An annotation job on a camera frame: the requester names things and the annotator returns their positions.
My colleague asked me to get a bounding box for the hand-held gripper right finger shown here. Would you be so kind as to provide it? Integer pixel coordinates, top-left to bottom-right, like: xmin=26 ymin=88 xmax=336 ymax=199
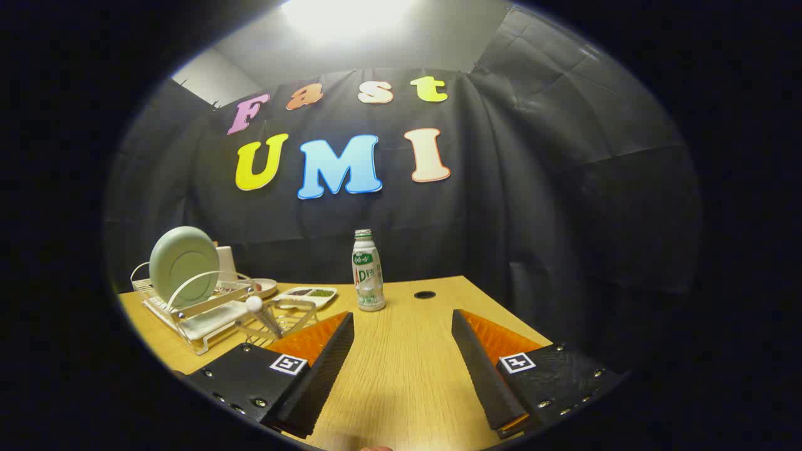
xmin=451 ymin=308 xmax=627 ymax=439

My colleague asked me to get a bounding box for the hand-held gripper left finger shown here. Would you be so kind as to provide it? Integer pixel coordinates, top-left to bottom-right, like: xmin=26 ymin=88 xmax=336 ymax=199
xmin=182 ymin=311 xmax=355 ymax=439

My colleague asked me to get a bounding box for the metal wire basket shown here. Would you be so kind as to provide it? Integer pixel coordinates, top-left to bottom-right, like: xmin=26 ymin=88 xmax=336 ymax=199
xmin=237 ymin=298 xmax=319 ymax=347

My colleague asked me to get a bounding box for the white spoon with checked handle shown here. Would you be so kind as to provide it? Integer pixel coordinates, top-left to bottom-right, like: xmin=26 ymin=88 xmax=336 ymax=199
xmin=244 ymin=296 xmax=283 ymax=339

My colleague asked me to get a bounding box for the white wire dish rack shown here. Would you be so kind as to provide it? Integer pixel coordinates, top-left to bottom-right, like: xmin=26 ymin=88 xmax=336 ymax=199
xmin=130 ymin=260 xmax=276 ymax=356

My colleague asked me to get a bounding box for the pale green plate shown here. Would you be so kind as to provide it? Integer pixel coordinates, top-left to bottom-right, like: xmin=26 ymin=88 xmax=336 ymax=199
xmin=149 ymin=226 xmax=221 ymax=309

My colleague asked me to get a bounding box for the white divided dish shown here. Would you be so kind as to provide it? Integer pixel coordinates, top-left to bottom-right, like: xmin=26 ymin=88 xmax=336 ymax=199
xmin=276 ymin=286 xmax=338 ymax=311

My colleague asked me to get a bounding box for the beige round plate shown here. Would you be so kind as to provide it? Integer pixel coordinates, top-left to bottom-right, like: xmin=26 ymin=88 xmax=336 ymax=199
xmin=241 ymin=279 xmax=278 ymax=299

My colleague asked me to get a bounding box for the white bottle with green label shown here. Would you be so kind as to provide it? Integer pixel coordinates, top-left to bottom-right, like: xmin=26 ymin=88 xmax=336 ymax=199
xmin=352 ymin=229 xmax=387 ymax=312

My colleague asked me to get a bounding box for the white toaster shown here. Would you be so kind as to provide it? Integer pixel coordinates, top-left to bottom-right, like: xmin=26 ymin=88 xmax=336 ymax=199
xmin=216 ymin=246 xmax=237 ymax=283

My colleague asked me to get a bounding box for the black backdrop cloth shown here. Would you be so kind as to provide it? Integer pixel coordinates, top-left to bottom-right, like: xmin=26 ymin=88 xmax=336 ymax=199
xmin=103 ymin=6 xmax=702 ymax=376

